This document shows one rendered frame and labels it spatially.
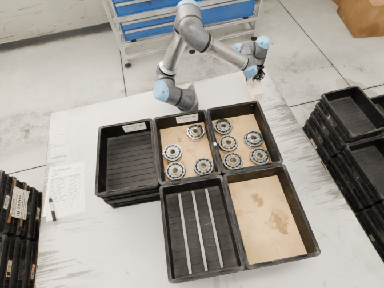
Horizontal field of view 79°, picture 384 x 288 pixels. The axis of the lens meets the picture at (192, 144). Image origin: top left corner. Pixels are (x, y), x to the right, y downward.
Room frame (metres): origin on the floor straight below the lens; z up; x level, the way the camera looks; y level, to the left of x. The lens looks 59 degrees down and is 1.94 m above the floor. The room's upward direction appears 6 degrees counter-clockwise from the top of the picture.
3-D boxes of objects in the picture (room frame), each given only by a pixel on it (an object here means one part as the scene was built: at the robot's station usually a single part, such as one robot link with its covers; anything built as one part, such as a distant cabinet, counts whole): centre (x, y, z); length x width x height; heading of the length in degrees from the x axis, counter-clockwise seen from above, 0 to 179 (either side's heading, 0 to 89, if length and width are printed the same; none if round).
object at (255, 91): (1.15, -0.46, 0.74); 0.24 x 0.06 x 0.06; 8
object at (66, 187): (0.54, 0.76, 0.70); 0.33 x 0.23 x 0.01; 8
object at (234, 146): (0.63, -0.20, 0.86); 0.10 x 0.10 x 0.01
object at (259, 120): (0.64, -0.26, 0.87); 0.40 x 0.30 x 0.11; 4
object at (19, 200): (0.60, 1.24, 0.41); 0.31 x 0.02 x 0.16; 8
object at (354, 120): (0.95, -1.18, 0.37); 0.40 x 0.30 x 0.45; 8
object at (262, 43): (1.12, -0.46, 1.06); 0.09 x 0.08 x 0.11; 90
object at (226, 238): (0.22, 0.01, 0.87); 0.40 x 0.30 x 0.11; 4
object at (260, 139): (0.64, -0.34, 0.86); 0.10 x 0.10 x 0.01
